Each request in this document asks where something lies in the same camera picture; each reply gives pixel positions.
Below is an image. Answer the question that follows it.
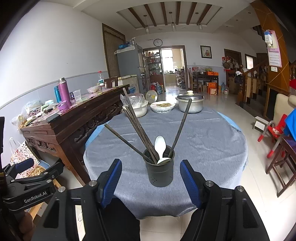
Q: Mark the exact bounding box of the dark grey utensil holder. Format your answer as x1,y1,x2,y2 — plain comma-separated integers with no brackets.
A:
144,146,175,187

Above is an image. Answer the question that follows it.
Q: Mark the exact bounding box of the dark wooden chopstick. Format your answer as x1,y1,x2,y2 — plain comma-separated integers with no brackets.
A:
169,99,192,158
104,124,152,163
124,106,157,164
123,87,159,164

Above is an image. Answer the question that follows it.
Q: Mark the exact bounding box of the white ceramic spoon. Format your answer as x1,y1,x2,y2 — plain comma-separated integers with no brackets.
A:
154,136,170,165

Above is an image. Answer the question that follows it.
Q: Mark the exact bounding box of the person's left hand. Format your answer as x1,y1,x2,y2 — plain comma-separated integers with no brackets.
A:
16,211,36,241

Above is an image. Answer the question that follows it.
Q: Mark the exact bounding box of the grey tablecloth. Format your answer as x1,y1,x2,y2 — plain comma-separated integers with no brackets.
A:
83,106,248,220

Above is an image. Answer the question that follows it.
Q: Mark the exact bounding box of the dark carved wooden sideboard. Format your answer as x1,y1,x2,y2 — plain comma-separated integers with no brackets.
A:
21,85,129,185

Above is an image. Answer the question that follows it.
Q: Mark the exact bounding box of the dark wooden chair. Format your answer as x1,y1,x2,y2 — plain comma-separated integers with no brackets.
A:
266,137,295,197

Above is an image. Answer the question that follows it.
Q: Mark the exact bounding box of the small white step stool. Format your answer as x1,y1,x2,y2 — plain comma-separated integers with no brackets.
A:
253,116,269,132

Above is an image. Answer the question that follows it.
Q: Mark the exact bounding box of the aluminium pot with lid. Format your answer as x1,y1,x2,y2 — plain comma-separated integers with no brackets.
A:
176,90,206,114

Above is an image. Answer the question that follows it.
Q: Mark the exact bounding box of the red plastic child chair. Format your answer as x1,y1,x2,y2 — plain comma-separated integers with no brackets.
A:
257,114,287,158

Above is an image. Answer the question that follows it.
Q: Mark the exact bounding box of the purple thermos bottle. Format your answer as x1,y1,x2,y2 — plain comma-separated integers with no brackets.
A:
58,77,72,111

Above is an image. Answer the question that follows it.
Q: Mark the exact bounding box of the wrapped bowl of food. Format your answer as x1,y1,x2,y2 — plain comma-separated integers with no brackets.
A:
150,101,176,113

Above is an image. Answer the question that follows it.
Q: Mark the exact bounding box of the blue bottle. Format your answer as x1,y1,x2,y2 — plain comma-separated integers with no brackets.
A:
54,85,62,103

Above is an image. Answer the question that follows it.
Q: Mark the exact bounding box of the clear plastic cup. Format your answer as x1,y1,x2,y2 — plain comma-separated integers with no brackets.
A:
72,89,82,102

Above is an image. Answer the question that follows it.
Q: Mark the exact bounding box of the white bowl with plastic bag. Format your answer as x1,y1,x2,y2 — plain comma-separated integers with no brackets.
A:
128,93,148,118

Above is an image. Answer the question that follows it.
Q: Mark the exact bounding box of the blue cloth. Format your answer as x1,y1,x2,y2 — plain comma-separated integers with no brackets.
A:
284,113,296,141

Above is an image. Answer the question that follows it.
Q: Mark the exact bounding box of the clear plastic water bottle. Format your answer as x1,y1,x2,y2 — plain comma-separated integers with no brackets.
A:
98,71,104,86

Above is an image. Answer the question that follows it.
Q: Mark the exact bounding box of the white electric fan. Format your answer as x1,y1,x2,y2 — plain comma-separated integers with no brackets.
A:
145,90,158,104

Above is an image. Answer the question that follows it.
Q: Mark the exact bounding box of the wooden stair railing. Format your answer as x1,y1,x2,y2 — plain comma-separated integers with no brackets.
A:
234,60,269,108

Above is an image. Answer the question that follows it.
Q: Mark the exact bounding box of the dark dining table far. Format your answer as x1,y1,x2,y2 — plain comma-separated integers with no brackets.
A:
192,72,219,95

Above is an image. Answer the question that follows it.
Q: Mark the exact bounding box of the white chest freezer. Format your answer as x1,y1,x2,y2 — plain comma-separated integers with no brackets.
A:
118,75,139,93

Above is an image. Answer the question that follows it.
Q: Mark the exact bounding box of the grey refrigerator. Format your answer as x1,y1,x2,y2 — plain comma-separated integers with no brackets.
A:
114,44,147,94

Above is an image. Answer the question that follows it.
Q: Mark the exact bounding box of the framed wall picture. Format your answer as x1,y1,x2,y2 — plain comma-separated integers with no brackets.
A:
200,45,212,59

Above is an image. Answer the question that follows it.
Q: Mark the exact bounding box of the wall calendar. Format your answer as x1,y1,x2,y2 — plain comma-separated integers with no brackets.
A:
264,30,282,68

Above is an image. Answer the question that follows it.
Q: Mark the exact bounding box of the round wall clock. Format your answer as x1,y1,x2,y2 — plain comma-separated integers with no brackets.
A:
153,39,163,47

